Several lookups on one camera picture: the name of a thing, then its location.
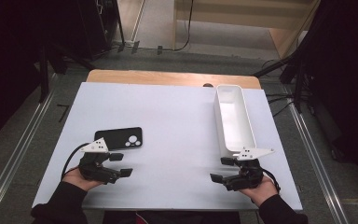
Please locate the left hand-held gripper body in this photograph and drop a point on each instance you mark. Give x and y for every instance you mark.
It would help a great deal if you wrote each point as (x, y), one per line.
(94, 168)

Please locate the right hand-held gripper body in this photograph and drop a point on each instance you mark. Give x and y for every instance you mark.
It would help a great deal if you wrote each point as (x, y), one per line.
(248, 177)

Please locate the black phone case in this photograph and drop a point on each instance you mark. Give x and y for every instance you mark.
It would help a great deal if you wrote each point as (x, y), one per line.
(112, 138)

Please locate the white rectangular container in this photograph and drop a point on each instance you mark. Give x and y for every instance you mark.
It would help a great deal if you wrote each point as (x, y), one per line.
(233, 118)

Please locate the person's right hand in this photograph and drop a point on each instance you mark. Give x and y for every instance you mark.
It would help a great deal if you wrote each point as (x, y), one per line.
(262, 194)

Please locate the person's left hand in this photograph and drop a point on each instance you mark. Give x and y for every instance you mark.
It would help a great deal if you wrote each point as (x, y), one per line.
(74, 178)

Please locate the white board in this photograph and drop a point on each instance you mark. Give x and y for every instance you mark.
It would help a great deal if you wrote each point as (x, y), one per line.
(174, 109)

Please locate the wooden table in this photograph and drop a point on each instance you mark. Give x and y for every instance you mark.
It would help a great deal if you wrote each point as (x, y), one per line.
(167, 77)

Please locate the black metal stand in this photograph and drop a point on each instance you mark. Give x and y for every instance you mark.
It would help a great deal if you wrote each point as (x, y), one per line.
(298, 81)
(44, 77)

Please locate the black cabinet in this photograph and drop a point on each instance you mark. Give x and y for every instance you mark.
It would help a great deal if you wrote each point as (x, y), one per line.
(96, 28)

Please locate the black curtain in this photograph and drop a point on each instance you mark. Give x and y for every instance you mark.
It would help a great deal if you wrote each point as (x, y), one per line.
(9, 62)
(345, 77)

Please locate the aluminium floor rail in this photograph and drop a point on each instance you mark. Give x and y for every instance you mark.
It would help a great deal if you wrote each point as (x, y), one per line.
(317, 161)
(15, 155)

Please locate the light wooden frame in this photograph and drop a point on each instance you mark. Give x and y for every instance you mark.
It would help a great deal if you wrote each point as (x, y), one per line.
(230, 21)

